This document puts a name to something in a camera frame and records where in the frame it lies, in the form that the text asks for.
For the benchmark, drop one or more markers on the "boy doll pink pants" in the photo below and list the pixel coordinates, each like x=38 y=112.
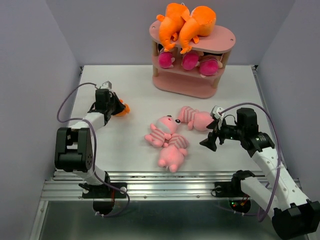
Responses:
x=166 y=59
x=209 y=64
x=191 y=59

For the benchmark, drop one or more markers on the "plain orange plush toy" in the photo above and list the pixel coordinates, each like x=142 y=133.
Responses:
x=125 y=111

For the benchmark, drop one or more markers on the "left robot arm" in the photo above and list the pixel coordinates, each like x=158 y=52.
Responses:
x=76 y=146

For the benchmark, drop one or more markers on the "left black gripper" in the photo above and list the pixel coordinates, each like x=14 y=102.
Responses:
x=119 y=107

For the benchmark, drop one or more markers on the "pink striped plush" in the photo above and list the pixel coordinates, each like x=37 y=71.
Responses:
x=194 y=118
x=172 y=156

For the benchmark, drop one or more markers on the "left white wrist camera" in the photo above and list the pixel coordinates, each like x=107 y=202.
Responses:
x=107 y=85

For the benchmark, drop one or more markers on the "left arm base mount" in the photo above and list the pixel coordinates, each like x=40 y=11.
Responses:
x=104 y=199

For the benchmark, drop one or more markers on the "orange shark plush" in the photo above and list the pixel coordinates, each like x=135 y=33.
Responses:
x=199 y=23
x=170 y=24

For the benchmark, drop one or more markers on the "pink three-tier shelf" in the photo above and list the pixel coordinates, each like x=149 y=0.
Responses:
x=202 y=81

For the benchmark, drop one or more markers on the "pink plush with face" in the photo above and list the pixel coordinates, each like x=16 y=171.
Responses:
x=162 y=131

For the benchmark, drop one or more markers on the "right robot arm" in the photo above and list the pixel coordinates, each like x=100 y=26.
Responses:
x=291 y=211

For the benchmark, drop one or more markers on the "aluminium rail frame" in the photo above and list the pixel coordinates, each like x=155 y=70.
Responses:
x=163 y=205

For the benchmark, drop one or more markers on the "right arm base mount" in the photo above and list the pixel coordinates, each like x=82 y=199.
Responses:
x=239 y=202

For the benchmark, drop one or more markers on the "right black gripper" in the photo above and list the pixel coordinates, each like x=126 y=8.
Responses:
x=210 y=141

